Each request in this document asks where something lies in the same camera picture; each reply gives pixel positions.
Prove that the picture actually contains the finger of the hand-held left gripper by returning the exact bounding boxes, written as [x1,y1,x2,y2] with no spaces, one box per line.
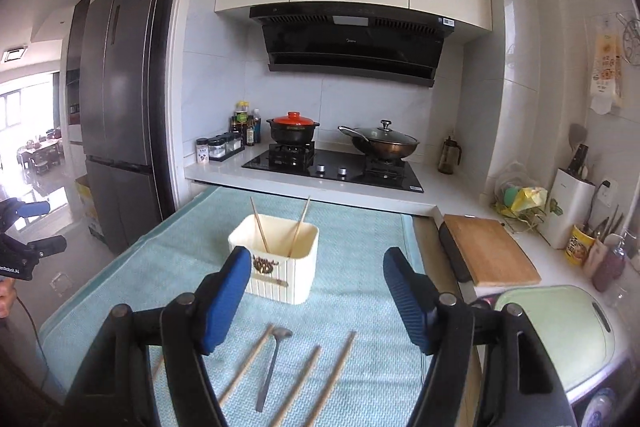
[0,198,52,233]
[24,235,68,259]

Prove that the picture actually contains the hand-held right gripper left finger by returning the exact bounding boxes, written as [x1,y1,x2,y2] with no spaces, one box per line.
[65,246,252,427]

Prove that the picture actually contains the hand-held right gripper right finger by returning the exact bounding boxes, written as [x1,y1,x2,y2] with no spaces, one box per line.
[383,247,581,427]

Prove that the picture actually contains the wooden chopstick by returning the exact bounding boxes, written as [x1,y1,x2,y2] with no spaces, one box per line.
[270,346,322,427]
[304,331,357,427]
[249,196,271,254]
[287,195,312,258]
[218,324,275,405]

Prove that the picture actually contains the cream ribbed utensil holder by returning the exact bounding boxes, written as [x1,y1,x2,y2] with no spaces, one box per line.
[228,214,320,306]

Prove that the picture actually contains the metal spoon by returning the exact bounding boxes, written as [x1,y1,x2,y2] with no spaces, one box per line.
[255,328,294,413]

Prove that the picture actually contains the person's left hand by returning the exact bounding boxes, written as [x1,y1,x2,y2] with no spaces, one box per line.
[0,280,17,319]

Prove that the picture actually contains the square floor vent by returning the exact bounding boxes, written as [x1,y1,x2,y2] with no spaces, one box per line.
[50,272,76,296]

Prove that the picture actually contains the dining table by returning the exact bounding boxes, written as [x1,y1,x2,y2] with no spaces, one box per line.
[17,139,64,178]

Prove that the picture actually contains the cardboard box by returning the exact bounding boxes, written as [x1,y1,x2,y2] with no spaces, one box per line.
[75,174,106,238]

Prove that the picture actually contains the black rounded bar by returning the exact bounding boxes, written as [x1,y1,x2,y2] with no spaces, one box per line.
[439,222,474,284]

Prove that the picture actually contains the teal woven cloth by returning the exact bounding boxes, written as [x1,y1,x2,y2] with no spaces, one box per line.
[39,186,436,427]

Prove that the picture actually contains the wooden cutting board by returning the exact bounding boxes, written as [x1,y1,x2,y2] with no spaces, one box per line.
[442,214,542,288]

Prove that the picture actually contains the green cutting board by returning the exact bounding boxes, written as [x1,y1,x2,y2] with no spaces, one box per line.
[492,285,619,403]

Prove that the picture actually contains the row of spice jars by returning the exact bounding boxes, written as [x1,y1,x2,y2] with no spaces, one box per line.
[207,144,245,163]

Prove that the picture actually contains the dark shelf cabinet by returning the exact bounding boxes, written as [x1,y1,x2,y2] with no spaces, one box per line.
[65,0,94,142]

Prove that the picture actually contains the glass pitcher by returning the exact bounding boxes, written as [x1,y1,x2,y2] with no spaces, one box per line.
[438,136,462,175]

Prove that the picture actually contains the grey refrigerator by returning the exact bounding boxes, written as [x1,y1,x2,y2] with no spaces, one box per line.
[80,0,168,258]

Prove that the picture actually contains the dark wok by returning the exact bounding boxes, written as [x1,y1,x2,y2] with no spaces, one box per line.
[338,125,421,160]

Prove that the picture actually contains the black gas stove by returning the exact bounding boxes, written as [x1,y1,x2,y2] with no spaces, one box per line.
[241,142,425,194]

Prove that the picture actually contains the clear plastic bag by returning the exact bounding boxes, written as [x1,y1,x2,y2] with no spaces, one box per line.
[494,161,532,198]

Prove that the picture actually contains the glass wok lid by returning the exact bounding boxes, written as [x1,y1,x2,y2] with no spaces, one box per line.
[340,120,420,146]

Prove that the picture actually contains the yellow cup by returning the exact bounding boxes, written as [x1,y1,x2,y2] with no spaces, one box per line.
[565,224,599,266]

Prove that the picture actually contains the black clay pot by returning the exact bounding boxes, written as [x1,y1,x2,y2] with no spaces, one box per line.
[266,118,317,146]

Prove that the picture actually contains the white knife block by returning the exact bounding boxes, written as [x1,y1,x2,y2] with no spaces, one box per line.
[540,167,596,250]

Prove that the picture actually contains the pink cup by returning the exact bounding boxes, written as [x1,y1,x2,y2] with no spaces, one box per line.
[582,237,609,278]

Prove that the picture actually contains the orange pot lid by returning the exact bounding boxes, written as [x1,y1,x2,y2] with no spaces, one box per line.
[272,111,312,126]

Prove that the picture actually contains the purple soap bottle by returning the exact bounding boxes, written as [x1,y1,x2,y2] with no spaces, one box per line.
[592,232,631,293]

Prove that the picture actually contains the white blue container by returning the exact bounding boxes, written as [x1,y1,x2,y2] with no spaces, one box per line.
[585,387,622,427]

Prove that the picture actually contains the dark grey sink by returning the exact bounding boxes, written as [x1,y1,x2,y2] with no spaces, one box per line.
[470,287,638,427]

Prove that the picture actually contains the grey spatula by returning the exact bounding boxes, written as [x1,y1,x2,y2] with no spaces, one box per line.
[570,123,589,158]

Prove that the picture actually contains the black range hood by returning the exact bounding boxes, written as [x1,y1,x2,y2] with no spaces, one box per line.
[249,2,457,88]

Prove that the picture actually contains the hanging printed packet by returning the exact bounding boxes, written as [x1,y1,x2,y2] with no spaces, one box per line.
[586,19,626,115]

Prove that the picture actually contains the black cable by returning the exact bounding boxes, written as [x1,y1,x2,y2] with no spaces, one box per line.
[14,294,57,394]

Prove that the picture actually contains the wire dish rack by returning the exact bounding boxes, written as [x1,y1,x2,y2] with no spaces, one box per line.
[500,207,547,236]

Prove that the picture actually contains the black handled knives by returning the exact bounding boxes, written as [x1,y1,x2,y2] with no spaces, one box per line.
[567,144,592,186]

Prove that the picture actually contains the white wall outlet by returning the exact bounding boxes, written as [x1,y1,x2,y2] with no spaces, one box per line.
[597,177,616,208]

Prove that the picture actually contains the wire trivet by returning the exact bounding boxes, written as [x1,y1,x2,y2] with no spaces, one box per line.
[617,12,640,68]

